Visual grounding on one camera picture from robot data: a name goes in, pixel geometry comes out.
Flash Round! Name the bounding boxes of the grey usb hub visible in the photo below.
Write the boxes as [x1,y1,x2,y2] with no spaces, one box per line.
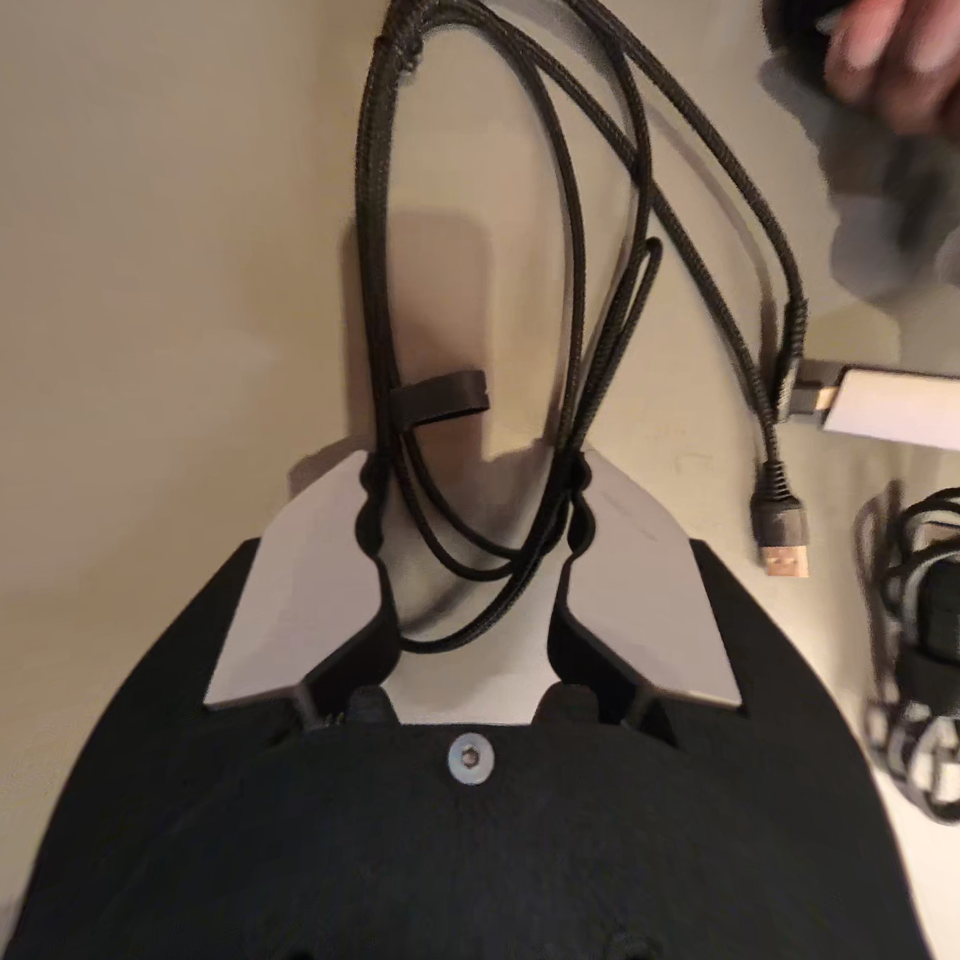
[798,361,960,450]

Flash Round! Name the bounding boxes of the black braided usb-c cable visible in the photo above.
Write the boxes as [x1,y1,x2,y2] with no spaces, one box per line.
[352,0,815,655]

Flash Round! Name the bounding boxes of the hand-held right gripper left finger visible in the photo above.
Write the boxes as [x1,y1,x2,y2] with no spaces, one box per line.
[204,450,402,727]

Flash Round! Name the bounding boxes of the black usb cable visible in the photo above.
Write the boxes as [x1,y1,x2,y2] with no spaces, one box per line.
[858,486,960,826]

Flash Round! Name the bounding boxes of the person's left hand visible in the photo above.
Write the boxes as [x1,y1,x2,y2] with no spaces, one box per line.
[821,0,960,138]

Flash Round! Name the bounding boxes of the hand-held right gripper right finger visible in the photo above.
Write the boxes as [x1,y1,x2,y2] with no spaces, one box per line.
[546,448,745,727]

